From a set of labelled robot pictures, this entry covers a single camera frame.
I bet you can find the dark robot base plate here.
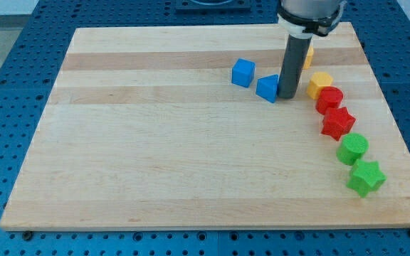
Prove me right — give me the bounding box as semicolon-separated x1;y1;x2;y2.
174;0;251;11

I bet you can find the red star block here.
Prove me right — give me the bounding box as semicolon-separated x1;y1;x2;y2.
321;107;356;141

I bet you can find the wooden board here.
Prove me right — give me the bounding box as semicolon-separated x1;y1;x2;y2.
0;22;410;231

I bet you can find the yellow hexagon block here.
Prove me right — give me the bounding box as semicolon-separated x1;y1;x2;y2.
306;72;333;100

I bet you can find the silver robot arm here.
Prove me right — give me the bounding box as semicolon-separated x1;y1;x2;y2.
278;0;347;39

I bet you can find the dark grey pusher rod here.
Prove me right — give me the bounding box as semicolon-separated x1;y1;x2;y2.
277;35;312;100

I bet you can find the red cylinder block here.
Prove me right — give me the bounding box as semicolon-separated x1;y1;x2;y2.
315;86;344;114

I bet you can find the yellow block behind rod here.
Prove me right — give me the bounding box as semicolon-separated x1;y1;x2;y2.
303;46;315;70

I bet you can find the blue cube block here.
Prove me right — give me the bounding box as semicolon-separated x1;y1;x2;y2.
231;58;256;87

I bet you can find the green star block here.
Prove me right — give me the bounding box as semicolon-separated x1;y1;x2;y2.
346;159;387;198

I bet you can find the green cylinder block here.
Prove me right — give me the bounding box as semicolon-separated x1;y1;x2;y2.
336;133;369;166

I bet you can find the blue triangle block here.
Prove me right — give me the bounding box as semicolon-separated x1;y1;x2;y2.
256;75;279;103

